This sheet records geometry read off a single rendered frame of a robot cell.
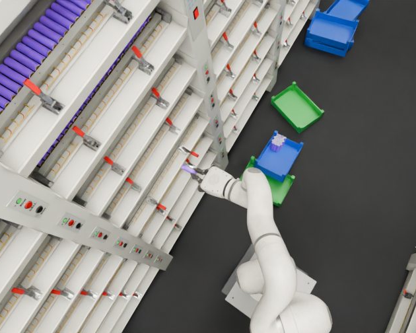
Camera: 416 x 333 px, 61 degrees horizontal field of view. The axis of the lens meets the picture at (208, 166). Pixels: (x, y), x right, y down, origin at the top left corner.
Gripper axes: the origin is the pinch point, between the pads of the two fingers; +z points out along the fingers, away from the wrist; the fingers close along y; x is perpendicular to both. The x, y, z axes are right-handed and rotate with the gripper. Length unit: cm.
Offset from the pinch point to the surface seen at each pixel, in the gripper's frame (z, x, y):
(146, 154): 15.3, -13.9, 4.7
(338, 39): 8, 80, -152
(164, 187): 15.8, 8.2, 9.5
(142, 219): 16.4, 7.8, 25.5
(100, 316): 21, 27, 70
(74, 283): 12, -12, 57
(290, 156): 0, 87, -58
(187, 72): 6.3, -31.0, -24.2
